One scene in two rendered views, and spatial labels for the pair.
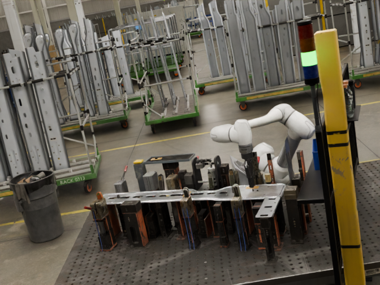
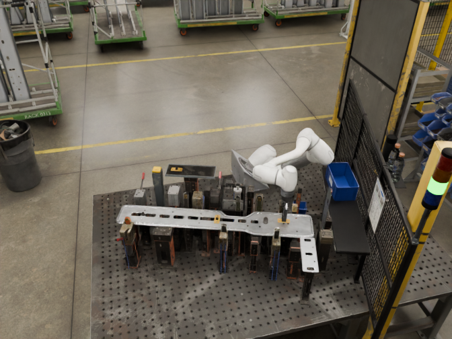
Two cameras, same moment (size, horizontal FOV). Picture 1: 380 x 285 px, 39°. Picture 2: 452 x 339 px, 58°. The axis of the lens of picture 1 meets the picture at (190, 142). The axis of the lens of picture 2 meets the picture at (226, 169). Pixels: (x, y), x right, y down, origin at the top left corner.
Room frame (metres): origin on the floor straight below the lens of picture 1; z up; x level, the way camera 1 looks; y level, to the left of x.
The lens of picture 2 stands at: (1.49, 0.66, 3.00)
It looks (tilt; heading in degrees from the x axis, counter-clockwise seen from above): 37 degrees down; 342
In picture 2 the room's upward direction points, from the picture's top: straight up
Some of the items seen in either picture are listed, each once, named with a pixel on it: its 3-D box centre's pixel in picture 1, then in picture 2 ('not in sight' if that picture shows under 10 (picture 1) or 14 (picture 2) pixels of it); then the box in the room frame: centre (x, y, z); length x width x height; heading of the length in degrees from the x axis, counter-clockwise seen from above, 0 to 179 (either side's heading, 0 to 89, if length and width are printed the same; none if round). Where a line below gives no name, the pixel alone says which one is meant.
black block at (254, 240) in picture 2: (221, 225); (253, 255); (3.22, -0.10, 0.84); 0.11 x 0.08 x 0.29; 158
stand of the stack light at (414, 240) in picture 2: (311, 81); (430, 204); (2.51, -0.62, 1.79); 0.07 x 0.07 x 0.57
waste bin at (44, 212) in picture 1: (39, 206); (15, 157); (5.76, 1.79, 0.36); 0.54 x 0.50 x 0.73; 177
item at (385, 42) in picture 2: not in sight; (370, 76); (5.26, -2.34, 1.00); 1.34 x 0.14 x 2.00; 177
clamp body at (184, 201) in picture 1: (190, 222); (223, 251); (3.30, 0.10, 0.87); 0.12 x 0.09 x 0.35; 158
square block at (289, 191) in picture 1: (294, 215); (323, 251); (3.08, -0.55, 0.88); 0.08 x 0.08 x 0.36; 68
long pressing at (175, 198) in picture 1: (184, 195); (214, 220); (3.49, 0.11, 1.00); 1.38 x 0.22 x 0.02; 68
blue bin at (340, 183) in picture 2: (325, 152); (341, 181); (3.51, -0.89, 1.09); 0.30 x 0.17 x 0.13; 164
